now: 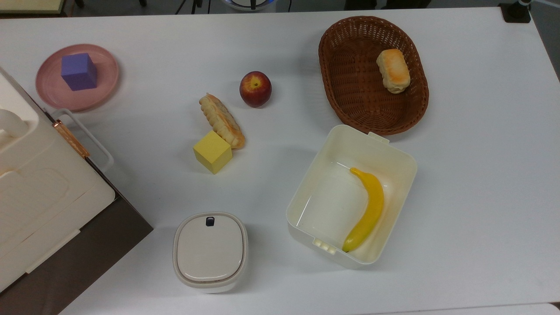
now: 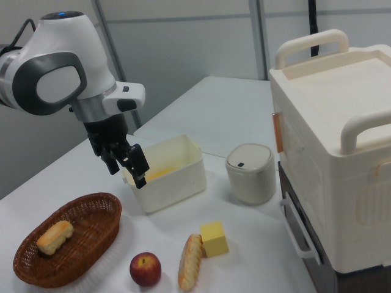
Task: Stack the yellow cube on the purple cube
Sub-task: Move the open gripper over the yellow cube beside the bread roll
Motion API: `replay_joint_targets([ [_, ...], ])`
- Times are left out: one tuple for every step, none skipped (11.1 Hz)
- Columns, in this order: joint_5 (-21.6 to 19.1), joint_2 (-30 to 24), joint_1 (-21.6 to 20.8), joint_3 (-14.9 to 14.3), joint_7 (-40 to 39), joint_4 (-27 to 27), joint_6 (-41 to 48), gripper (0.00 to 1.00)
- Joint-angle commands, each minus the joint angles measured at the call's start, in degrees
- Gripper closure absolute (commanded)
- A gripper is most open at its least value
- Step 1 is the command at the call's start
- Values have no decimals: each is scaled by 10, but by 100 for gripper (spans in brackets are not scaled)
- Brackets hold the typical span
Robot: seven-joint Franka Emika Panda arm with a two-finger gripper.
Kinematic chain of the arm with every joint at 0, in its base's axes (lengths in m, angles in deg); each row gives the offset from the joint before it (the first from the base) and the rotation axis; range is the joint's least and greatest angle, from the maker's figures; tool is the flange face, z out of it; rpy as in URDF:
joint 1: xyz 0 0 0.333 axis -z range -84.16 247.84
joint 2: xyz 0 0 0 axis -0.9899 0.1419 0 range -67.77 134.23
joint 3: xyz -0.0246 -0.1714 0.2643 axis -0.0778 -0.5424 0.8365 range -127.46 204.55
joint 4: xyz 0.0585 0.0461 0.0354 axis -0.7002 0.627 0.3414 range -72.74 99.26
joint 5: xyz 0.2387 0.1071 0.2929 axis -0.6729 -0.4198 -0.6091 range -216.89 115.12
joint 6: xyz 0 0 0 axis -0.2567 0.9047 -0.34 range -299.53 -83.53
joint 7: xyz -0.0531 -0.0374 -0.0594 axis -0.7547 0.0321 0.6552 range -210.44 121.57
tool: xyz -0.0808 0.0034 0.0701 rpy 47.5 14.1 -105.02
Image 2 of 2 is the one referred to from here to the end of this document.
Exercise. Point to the large cream storage box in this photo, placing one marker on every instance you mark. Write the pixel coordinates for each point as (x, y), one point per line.
(336, 128)

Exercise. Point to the brown wicker basket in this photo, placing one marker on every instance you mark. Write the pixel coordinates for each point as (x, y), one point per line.
(82, 241)

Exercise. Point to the cream open plastic bin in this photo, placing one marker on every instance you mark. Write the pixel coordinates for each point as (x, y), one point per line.
(171, 180)

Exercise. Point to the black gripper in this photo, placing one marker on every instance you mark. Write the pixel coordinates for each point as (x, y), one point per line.
(105, 134)

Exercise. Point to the red apple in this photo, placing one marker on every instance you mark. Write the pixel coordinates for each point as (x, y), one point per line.
(145, 268)

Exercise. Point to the black pole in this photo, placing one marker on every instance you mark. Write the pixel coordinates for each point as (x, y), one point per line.
(313, 27)

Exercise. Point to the yellow cube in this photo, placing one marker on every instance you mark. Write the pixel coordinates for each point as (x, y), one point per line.
(214, 239)

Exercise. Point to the small rectangular bread loaf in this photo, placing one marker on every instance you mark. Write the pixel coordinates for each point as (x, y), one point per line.
(55, 237)

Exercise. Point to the long hot dog bun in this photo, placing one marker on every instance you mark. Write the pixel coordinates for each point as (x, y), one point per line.
(190, 262)

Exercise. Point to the yellow flat object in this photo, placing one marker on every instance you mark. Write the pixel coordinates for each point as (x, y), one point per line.
(162, 174)

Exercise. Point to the small cream lidded trash can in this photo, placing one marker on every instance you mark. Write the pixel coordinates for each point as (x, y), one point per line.
(250, 177)

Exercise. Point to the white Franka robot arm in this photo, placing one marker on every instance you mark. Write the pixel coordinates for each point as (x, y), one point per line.
(58, 45)

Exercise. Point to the dark brown drawer unit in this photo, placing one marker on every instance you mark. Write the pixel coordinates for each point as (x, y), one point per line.
(308, 232)

